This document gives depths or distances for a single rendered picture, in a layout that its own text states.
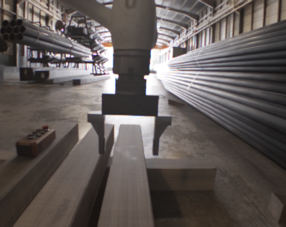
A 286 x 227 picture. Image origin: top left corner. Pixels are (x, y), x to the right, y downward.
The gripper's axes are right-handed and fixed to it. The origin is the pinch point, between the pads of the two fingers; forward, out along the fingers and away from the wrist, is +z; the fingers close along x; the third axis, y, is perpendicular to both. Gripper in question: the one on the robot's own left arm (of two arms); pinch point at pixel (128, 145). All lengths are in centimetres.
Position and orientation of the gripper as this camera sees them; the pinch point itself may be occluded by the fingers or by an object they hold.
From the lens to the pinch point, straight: 52.0
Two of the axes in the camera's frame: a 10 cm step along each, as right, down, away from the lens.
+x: -10.0, -0.3, -0.6
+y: -0.5, -2.0, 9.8
